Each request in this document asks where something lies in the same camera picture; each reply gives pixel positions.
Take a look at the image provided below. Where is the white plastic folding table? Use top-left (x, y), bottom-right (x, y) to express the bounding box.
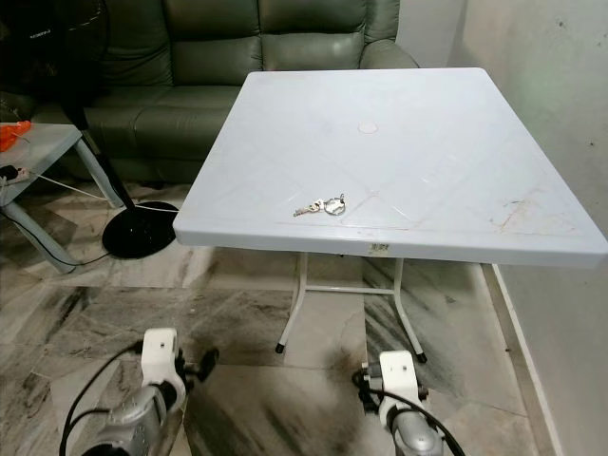
top-left (173, 68), bottom-right (608, 364)

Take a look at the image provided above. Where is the green leather sofa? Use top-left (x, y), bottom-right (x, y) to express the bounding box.
top-left (0, 0), bottom-right (420, 187)

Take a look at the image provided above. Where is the grey side table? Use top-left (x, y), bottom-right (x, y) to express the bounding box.
top-left (0, 123), bottom-right (125, 276)

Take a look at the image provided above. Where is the white power strip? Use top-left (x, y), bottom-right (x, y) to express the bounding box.
top-left (0, 163), bottom-right (29, 184)

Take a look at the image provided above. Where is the orange plastic bag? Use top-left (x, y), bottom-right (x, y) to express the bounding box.
top-left (0, 121), bottom-right (32, 153)

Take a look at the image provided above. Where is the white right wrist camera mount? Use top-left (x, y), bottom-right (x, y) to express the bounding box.
top-left (377, 351), bottom-right (425, 429)

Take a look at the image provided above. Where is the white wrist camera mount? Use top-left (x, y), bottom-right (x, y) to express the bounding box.
top-left (140, 328), bottom-right (187, 420)
top-left (377, 351), bottom-right (425, 429)

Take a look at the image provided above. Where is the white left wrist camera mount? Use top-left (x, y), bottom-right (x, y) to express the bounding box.
top-left (140, 328), bottom-right (187, 420)

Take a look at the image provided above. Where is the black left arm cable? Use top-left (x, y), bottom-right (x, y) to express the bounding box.
top-left (57, 343), bottom-right (145, 456)

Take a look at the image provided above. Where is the black pedestal fan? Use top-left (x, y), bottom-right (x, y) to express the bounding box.
top-left (0, 0), bottom-right (181, 260)

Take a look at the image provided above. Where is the thin white cord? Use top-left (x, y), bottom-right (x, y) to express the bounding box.
top-left (24, 170), bottom-right (116, 201)

